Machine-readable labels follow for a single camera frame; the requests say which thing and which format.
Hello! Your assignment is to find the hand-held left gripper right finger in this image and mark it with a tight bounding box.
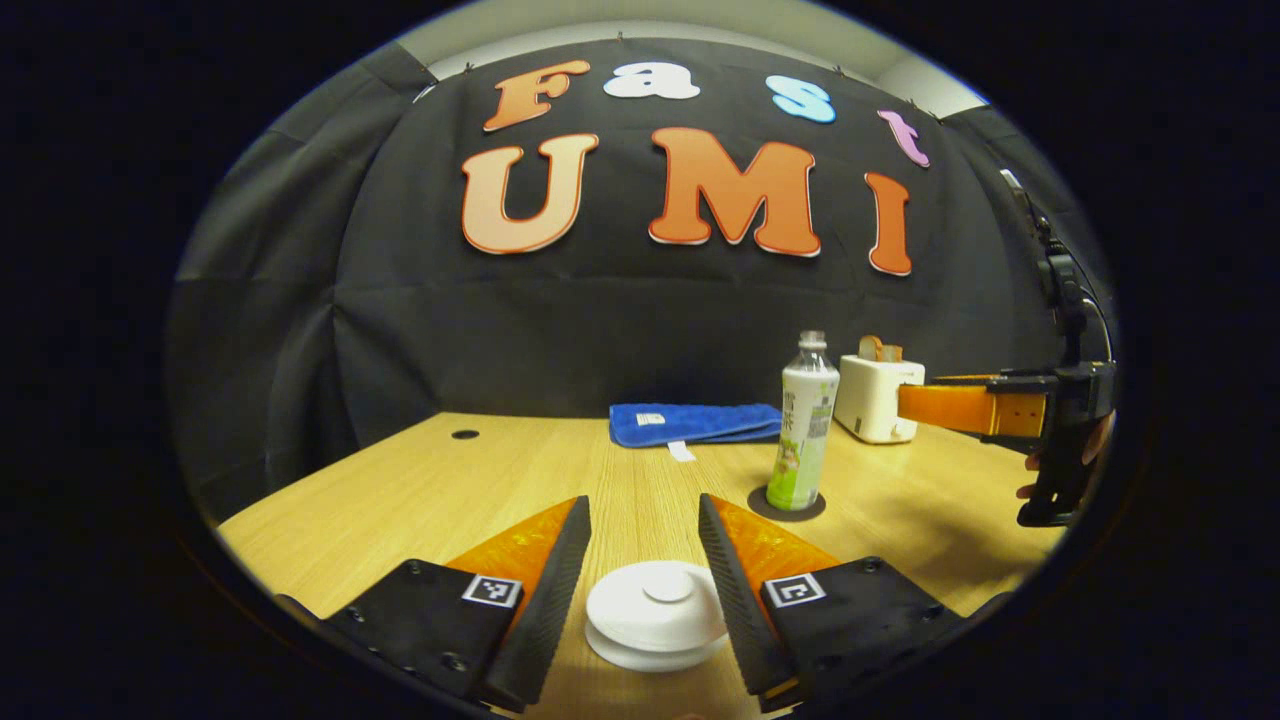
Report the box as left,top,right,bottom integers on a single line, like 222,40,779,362
697,493,966,713

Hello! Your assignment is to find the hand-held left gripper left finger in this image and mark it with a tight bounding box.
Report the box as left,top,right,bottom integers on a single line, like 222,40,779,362
320,495,593,713

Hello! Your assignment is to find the white teacup lid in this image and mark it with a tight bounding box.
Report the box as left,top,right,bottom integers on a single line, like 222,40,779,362
598,560,719,633

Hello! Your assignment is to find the white teacup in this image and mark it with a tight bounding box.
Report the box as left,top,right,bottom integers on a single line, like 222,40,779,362
586,572,731,654

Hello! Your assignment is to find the dark round coaster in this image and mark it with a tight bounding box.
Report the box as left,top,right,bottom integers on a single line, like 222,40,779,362
747,485,828,523

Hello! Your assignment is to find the clear water bottle green label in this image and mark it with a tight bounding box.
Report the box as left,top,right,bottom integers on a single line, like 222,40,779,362
766,331,841,512

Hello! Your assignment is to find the white toaster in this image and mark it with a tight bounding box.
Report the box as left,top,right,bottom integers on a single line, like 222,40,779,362
833,353,926,445

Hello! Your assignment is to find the white saucer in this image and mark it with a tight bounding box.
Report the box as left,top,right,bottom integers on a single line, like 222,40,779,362
588,625,729,673

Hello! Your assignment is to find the blue towel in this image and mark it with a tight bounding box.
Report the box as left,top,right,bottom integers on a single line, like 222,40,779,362
609,402,784,463

